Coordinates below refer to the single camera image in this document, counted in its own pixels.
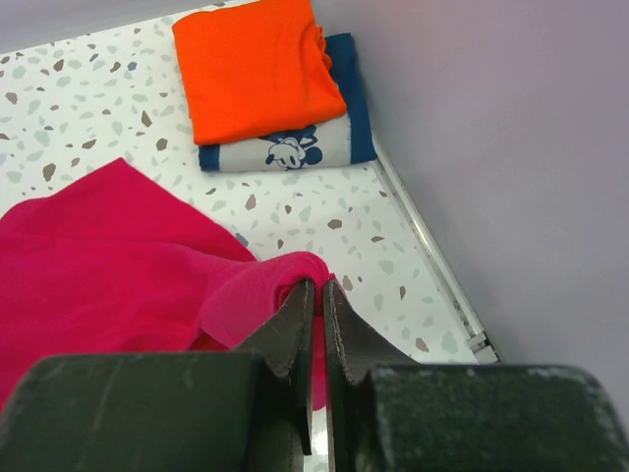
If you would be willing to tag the blue grey cartoon t shirt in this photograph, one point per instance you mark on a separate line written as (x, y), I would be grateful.
(340, 142)

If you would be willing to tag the pink t shirt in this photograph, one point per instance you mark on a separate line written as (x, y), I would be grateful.
(115, 264)

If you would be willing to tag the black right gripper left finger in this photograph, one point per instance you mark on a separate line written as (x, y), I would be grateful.
(249, 409)

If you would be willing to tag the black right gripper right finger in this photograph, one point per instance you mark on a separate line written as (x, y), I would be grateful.
(387, 412)

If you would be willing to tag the orange folded t shirt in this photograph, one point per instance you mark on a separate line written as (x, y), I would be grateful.
(255, 69)

